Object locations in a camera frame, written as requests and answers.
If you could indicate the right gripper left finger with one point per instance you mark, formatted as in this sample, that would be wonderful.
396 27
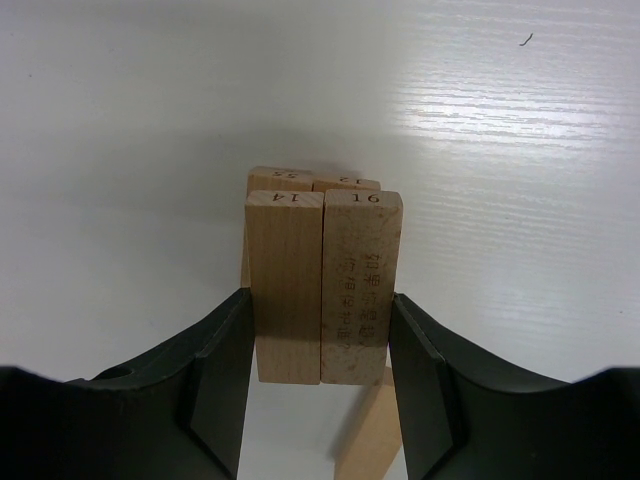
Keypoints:
176 411

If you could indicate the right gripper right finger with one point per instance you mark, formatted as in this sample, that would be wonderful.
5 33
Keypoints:
466 413

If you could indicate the wood block thin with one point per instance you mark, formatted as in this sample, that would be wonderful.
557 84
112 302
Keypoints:
361 240

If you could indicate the plain wood block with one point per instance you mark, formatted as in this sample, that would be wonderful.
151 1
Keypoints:
272 178

